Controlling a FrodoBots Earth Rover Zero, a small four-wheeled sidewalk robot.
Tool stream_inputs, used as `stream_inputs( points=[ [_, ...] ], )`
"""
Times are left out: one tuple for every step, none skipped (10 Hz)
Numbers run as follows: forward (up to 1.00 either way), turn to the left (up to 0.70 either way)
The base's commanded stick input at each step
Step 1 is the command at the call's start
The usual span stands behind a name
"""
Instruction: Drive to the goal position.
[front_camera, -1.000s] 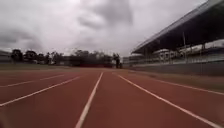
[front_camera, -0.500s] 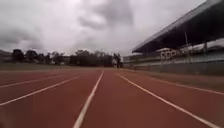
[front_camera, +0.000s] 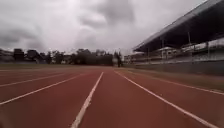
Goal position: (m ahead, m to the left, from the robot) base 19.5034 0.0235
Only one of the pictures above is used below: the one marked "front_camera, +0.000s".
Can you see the grass field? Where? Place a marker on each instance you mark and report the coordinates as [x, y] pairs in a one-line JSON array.
[[30, 66]]

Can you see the roofed grandstand building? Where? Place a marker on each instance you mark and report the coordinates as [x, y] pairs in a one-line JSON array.
[[186, 40]]

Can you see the row of trees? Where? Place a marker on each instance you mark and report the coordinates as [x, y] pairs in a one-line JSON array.
[[86, 57]]

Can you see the red running track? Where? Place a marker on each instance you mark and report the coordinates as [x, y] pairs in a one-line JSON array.
[[123, 106]]

